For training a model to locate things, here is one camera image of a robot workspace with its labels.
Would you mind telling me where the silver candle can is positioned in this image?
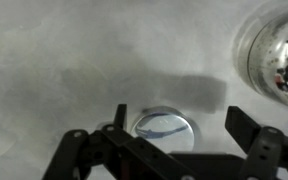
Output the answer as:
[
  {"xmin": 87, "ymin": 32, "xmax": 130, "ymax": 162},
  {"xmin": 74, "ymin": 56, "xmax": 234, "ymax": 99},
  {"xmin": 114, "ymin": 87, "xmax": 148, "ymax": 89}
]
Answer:
[{"xmin": 232, "ymin": 3, "xmax": 288, "ymax": 113}]

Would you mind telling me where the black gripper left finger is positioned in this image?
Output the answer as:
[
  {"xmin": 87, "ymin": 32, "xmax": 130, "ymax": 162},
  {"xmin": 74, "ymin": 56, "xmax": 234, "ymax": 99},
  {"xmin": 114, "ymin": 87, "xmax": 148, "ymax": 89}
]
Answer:
[{"xmin": 42, "ymin": 104, "xmax": 195, "ymax": 180}]

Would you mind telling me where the round silver lid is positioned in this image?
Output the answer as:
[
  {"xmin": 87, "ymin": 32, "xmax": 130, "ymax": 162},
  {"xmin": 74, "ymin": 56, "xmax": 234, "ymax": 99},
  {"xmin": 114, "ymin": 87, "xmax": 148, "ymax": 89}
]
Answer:
[{"xmin": 130, "ymin": 105, "xmax": 202, "ymax": 154}]

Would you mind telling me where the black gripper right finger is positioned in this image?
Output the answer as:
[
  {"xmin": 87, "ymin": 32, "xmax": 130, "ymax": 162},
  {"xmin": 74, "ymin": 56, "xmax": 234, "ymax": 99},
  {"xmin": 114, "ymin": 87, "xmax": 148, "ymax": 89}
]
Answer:
[{"xmin": 224, "ymin": 105, "xmax": 288, "ymax": 180}]

